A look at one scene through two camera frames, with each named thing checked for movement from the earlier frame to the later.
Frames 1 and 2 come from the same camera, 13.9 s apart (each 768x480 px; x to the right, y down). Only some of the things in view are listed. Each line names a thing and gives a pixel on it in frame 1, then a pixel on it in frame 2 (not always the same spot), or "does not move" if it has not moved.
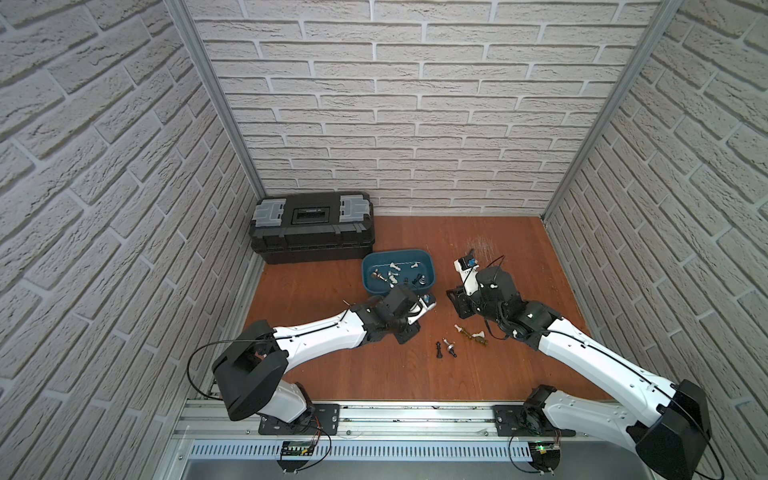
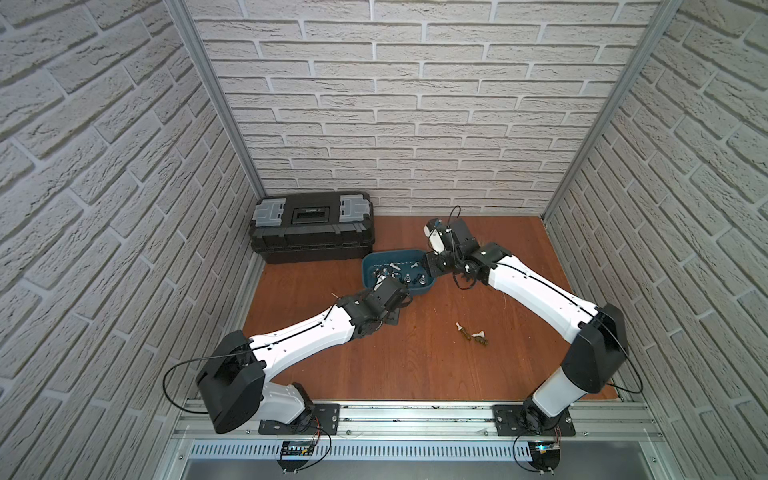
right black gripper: x=459 y=301 to x=432 y=263
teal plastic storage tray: x=382 y=269 does not move
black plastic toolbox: x=313 y=226 does not move
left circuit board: x=295 y=448 does not move
